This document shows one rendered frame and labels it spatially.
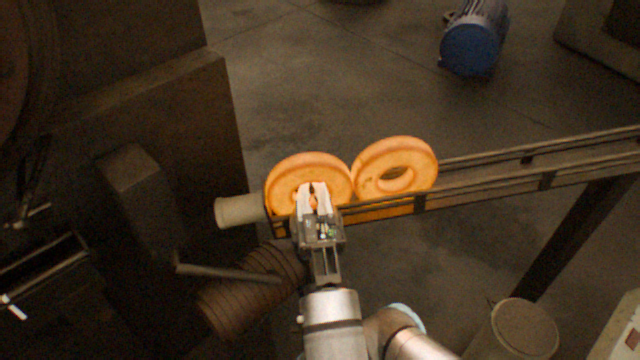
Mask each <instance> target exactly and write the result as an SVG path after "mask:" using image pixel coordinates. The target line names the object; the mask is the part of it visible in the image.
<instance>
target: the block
mask: <svg viewBox="0 0 640 360"><path fill-rule="evenodd" d="M94 164H95V170H96V172H97V174H98V175H99V177H100V179H101V181H102V182H103V184H104V187H105V189H106V191H108V192H109V194H110V196H111V198H112V199H113V201H114V203H115V205H116V207H117V208H118V210H119V212H120V214H121V216H122V218H123V220H124V222H125V223H126V225H127V227H128V229H129V231H130V232H131V234H132V236H133V238H134V239H135V241H136V243H138V245H139V247H140V248H141V249H142V251H143V252H144V253H145V255H146V256H147V257H148V258H149V260H150V261H151V262H152V264H153V265H154V266H155V268H157V269H159V270H164V269H166V268H169V267H170V266H171V263H170V256H169V255H170V252H171V251H172V250H173V249H178V250H179V251H180V257H181V259H182V258H183V257H185V256H186V255H188V254H189V253H191V251H192V250H193V246H192V243H191V240H190V238H189V235H188V233H187V230H186V227H185V225H184V222H183V220H182V217H181V214H180V211H179V209H178V206H177V204H176V201H175V199H174V196H173V194H172V191H171V188H170V186H169V182H168V180H167V177H165V175H164V172H163V170H162V168H161V167H160V166H159V165H158V164H157V163H156V162H155V161H154V160H153V159H152V158H151V157H150V156H149V155H148V153H147V152H146V151H145V150H144V149H143V148H142V146H140V145H139V144H138V143H135V142H133V143H129V144H127V145H125V146H123V147H121V148H119V149H117V150H114V151H112V152H110V153H108V155H105V156H103V157H101V158H99V159H97V160H96V161H95V162H94Z"/></svg>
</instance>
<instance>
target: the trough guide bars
mask: <svg viewBox="0 0 640 360"><path fill-rule="evenodd" d="M634 131H638V132H634ZM629 132H633V133H629ZM623 133H627V134H623ZM617 134H621V135H617ZM612 135H615V136H612ZM606 136H610V137H606ZM601 137H604V138H601ZM637 137H638V139H637V140H636V142H637V143H640V125H635V126H629V127H624V128H617V129H612V130H606V131H601V132H595V133H589V134H583V135H578V136H572V137H567V138H560V139H555V140H549V141H544V142H537V143H530V144H526V145H521V146H515V147H509V148H503V149H497V150H492V151H486V152H481V153H474V155H469V156H463V157H458V158H452V159H447V160H440V161H437V165H438V167H439V168H438V171H437V174H438V173H445V172H450V171H456V170H461V169H467V168H472V167H479V166H484V165H490V164H495V163H501V162H507V161H513V160H518V159H521V161H520V164H526V163H531V161H532V159H533V157H535V156H541V155H547V153H552V152H558V151H563V150H569V149H575V148H580V147H586V146H591V145H598V144H603V143H609V142H614V141H620V140H626V139H632V138H637ZM595 138H599V139H595ZM589 139H592V140H589ZM583 140H587V141H583ZM578 141H581V142H578ZM572 142H576V143H572ZM567 143H570V144H567ZM560 144H564V145H560ZM555 145H558V146H555ZM549 146H553V147H549ZM544 147H547V148H544ZM538 148H542V149H538ZM521 151H523V152H521ZM515 152H519V153H515ZM510 153H513V155H510ZM503 155H508V156H503ZM498 156H501V157H498ZM637 156H638V157H637ZM492 157H496V158H492ZM632 157H633V158H632ZM487 158H490V159H487ZM626 158H627V159H626ZM481 159H485V160H481ZM620 159H621V160H620ZM476 160H479V161H476ZM469 161H473V162H469ZM609 161H610V162H609ZM464 162H467V163H464ZM604 162H605V163H604ZM458 163H462V164H458ZM598 163H599V164H598ZM634 163H640V149H635V150H630V151H625V152H618V153H613V155H607V156H602V157H596V158H590V159H584V160H579V161H573V162H568V163H561V164H556V165H551V166H545V167H540V168H533V169H528V170H522V171H517V172H511V173H505V174H499V175H494V176H488V177H483V178H477V179H471V180H466V181H460V182H455V183H449V184H443V186H437V187H432V188H426V189H421V190H415V191H409V192H403V193H398V194H393V195H387V196H381V197H375V198H370V199H364V200H359V201H353V202H347V203H341V204H336V205H335V206H336V207H337V209H338V210H341V215H342V216H347V215H353V214H359V213H364V212H369V211H375V210H380V209H387V208H392V207H398V206H403V205H409V204H413V206H414V207H412V211H414V214H412V215H416V214H422V213H425V205H426V201H431V200H437V199H442V198H449V197H454V196H459V195H465V194H470V193H477V192H482V191H488V190H493V189H499V188H504V187H510V186H516V184H521V183H527V182H532V181H539V180H541V181H540V183H539V186H538V193H539V192H545V191H549V188H550V186H551V183H552V181H553V179H554V178H555V177H560V176H567V175H572V174H578V173H583V172H589V171H594V170H600V169H606V168H611V167H617V166H623V165H629V164H634ZM453 164H456V165H453ZM592 164H593V165H592ZM447 165H451V166H447ZM586 165H587V166H586ZM441 166H445V167H441ZM581 166H582V167H581ZM575 167H576V168H575ZM570 168H571V169H570ZM407 169H408V168H407V167H401V168H395V169H390V170H387V171H386V172H384V173H382V174H381V175H380V177H382V178H379V179H381V180H392V179H395V178H398V177H400V176H401V175H403V174H404V173H405V172H406V171H407ZM563 169H564V170H563ZM558 170H559V171H558ZM401 173H403V174H401ZM542 173H543V174H542ZM396 174H399V175H396ZM535 174H537V175H535ZM390 175H394V176H390ZM530 175H531V176H530ZM385 176H388V177H385ZM524 176H525V177H524ZM519 177H520V178H519ZM513 178H514V179H513ZM508 179H509V180H508ZM496 181H497V182H496ZM491 182H492V183H491ZM485 183H486V184H485ZM480 184H481V186H480ZM473 186H474V187H473ZM468 187H469V188H468ZM462 188H463V189H462ZM457 189H458V190H457ZM451 190H452V191H451ZM446 191H447V192H446ZM434 193H435V194H434ZM429 194H430V195H429ZM411 197H412V198H411ZM406 198H407V199H406ZM400 199H401V200H400ZM395 200H396V201H395ZM389 201H390V202H389ZM384 202H385V203H384ZM378 203H379V204H378ZM372 204H373V205H372ZM367 205H368V206H367ZM361 206H362V207H361ZM356 207H357V208H356ZM349 208H350V209H349ZM344 209H345V210H344ZM291 214H292V212H291V213H285V214H279V215H274V216H271V222H272V223H273V228H274V229H279V228H284V231H285V234H286V238H293V237H292V234H291V229H290V219H291ZM276 222H277V223H276Z"/></svg>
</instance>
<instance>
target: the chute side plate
mask: <svg viewBox="0 0 640 360"><path fill-rule="evenodd" d="M92 282H93V283H94V284H95V285H96V287H97V288H98V289H99V290H101V289H103V288H104V287H106V286H107V285H109V284H107V283H106V282H105V280H104V279H103V278H102V275H101V274H100V273H99V271H98V270H97V269H96V267H95V266H94V264H93V263H92V262H91V260H90V259H89V258H88V257H86V258H84V259H82V260H81V261H78V262H76V263H75V264H73V265H72V266H70V267H68V268H66V269H65V270H63V271H61V272H59V273H58V274H56V276H54V277H53V278H50V279H48V280H47V281H45V282H43V283H41V284H40V285H38V286H36V287H35V288H33V289H31V290H30V291H28V292H26V293H24V294H22V295H20V296H19V297H17V298H15V299H14V300H12V301H10V303H8V304H7V305H5V306H3V307H2V308H0V354H2V353H3V352H5V351H6V350H8V349H9V348H11V347H13V346H14V345H16V344H17V343H19V342H20V341H22V340H23V339H25V338H28V337H29V336H31V335H32V334H34V333H35V331H37V330H38V329H40V328H42V327H43V326H45V325H46V324H48V323H49V322H51V321H52V320H55V319H57V318H58V317H60V316H61V315H63V314H64V312H63V311H62V310H61V309H60V308H59V307H58V306H57V303H58V302H60V301H62V300H63V299H65V298H66V297H68V296H70V295H71V294H73V293H74V292H76V291H78V290H80V289H82V288H83V287H85V286H87V285H88V284H90V283H92ZM12 305H13V306H15V307H16V308H17V309H18V310H19V311H20V312H22V313H23V314H24V315H25V316H27V318H24V319H21V318H20V317H19V316H18V315H17V314H15V313H14V312H13V311H12V310H11V309H9V307H10V306H12Z"/></svg>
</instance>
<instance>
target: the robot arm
mask: <svg viewBox="0 0 640 360"><path fill-rule="evenodd" d="M310 184H311V188H312V190H313V192H314V199H315V201H316V202H317V207H316V215H314V213H313V212H312V208H311V206H310V205H309V201H310V193H309V188H310ZM290 229H291V234H292V237H293V239H292V242H293V243H297V244H298V247H299V250H298V251H297V254H298V255H300V259H301V258H303V261H305V260H309V267H310V273H311V280H312V283H311V284H308V285H306V286H304V288H303V289H304V297H302V298H301V299H300V300H299V302H300V313H301V315H302V316H299V317H297V322H298V323H303V325H302V333H303V343H304V352H303V353H302V354H301V355H300V356H299V357H298V359H297V360H463V359H462V358H460V357H459V356H457V355H456V354H454V353H453V352H451V351H450V350H448V349H447V348H445V347H444V346H441V345H440V344H438V343H436V342H435V341H433V340H432V338H430V337H429V336H427V335H426V331H425V328H424V326H423V324H422V322H421V320H420V319H419V318H418V316H417V315H416V314H415V313H412V312H411V311H410V308H409V307H407V306H406V305H404V304H401V303H393V304H391V305H389V306H385V307H381V308H380V310H379V311H378V312H377V313H375V314H373V315H371V316H370V317H368V318H366V319H364V320H363V321H362V317H361V311H360V304H359V298H358V292H357V291H355V290H352V289H349V283H348V281H347V280H342V278H341V277H340V271H339V265H338V259H337V256H339V254H342V252H343V249H344V245H345V243H346V239H345V234H344V228H343V220H342V215H341V210H338V209H337V207H336V206H335V205H334V204H333V202H332V200H331V197H330V195H329V193H328V192H327V189H326V184H325V182H322V183H318V182H308V183H304V184H301V186H300V187H299V190H298V194H297V197H296V202H295V206H294V209H293V212H292V214H291V219H290Z"/></svg>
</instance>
